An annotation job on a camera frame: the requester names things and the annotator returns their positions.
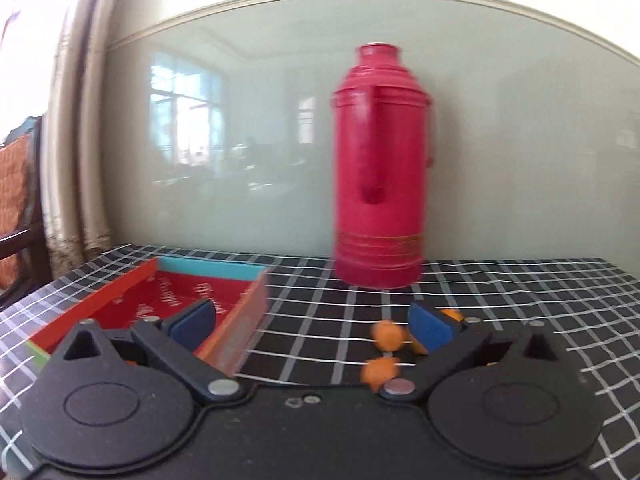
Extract beige lace curtain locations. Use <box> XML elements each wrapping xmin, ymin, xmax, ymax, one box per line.
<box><xmin>40</xmin><ymin>0</ymin><xmax>115</xmax><ymax>278</ymax></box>

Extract split carrot chunk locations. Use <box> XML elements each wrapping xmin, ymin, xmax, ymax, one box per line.
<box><xmin>360</xmin><ymin>356</ymin><xmax>399</xmax><ymax>392</ymax></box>

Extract small orange tangerine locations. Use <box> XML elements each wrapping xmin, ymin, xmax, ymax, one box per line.
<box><xmin>442</xmin><ymin>309</ymin><xmax>464</xmax><ymax>322</ymax></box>

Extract black white grid tablecloth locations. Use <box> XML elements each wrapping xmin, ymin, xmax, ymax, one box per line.
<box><xmin>1</xmin><ymin>244</ymin><xmax>639</xmax><ymax>479</ymax></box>

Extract carrot piece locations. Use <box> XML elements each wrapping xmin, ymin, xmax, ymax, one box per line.
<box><xmin>371</xmin><ymin>320</ymin><xmax>406</xmax><ymax>352</ymax></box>

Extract red thermos flask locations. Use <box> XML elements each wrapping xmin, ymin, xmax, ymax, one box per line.
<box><xmin>332</xmin><ymin>44</ymin><xmax>432</xmax><ymax>289</ymax></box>

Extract red cardboard box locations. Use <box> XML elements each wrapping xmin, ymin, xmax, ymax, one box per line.
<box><xmin>27</xmin><ymin>256</ymin><xmax>267</xmax><ymax>375</ymax></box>

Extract dark wooden armchair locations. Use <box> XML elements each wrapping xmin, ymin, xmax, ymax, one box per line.
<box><xmin>1</xmin><ymin>117</ymin><xmax>52</xmax><ymax>310</ymax></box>

